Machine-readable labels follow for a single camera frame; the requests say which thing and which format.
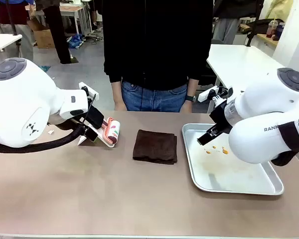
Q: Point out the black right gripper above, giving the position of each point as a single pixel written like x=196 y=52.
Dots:
x=221 y=117

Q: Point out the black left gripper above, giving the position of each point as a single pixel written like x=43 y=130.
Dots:
x=96 y=118

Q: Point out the brown cloth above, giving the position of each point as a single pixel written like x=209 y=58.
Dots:
x=155 y=147

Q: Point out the person's right forearm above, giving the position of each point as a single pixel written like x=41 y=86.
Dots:
x=116 y=90

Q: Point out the person's left forearm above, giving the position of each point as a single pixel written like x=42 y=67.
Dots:
x=193 y=86

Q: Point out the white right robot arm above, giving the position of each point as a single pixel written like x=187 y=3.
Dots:
x=266 y=117

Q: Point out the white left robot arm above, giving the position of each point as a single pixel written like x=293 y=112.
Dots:
x=20 y=104

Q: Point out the person's left hand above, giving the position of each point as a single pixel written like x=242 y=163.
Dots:
x=187 y=106

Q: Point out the person's right hand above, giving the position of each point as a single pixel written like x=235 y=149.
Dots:
x=119 y=105

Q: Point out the small orange sauce stain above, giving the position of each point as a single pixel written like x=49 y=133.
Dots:
x=208 y=152

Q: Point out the white lint roller holder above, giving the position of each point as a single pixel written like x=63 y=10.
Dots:
x=107 y=144

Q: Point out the pink lint roller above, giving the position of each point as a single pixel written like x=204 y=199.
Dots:
x=112 y=130

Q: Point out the large orange sauce stain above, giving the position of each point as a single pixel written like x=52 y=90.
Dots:
x=224 y=150

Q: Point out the small white scrap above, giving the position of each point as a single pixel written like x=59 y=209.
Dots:
x=50 y=132

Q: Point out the black wristwatch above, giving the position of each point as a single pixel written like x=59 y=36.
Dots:
x=190 y=98

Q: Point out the silver metal tray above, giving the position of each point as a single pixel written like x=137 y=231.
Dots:
x=229 y=174

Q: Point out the large white table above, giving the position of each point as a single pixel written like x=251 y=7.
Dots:
x=239 y=64

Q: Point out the blue bag on floor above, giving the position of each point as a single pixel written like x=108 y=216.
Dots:
x=76 y=41

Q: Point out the person in black jacket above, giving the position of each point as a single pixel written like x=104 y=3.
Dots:
x=157 y=44

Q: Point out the bystander in dark trousers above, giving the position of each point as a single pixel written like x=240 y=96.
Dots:
x=57 y=32

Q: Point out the bystander in grey trousers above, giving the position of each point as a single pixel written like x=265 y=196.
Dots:
x=229 y=27

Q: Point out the brown cardboard box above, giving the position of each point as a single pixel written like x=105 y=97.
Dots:
x=43 y=36

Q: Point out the black bag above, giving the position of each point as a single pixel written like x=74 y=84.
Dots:
x=259 y=26

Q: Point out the white desk with wooden top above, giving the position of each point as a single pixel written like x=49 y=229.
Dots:
x=73 y=17

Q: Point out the plastic cup with red drink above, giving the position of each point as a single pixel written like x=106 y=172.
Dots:
x=271 y=29

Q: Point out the blue plastic cup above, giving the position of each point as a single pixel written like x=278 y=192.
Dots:
x=279 y=31

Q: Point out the small white table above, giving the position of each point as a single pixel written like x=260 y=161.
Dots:
x=2 y=43

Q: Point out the yellow jacket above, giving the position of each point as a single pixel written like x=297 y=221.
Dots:
x=280 y=10

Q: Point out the bystander in maroon top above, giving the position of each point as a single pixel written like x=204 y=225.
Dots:
x=12 y=15

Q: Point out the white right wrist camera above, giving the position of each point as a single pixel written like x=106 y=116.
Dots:
x=207 y=94

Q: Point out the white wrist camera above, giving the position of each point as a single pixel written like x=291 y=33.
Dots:
x=86 y=89
x=207 y=94

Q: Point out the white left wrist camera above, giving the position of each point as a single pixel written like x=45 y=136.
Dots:
x=86 y=89

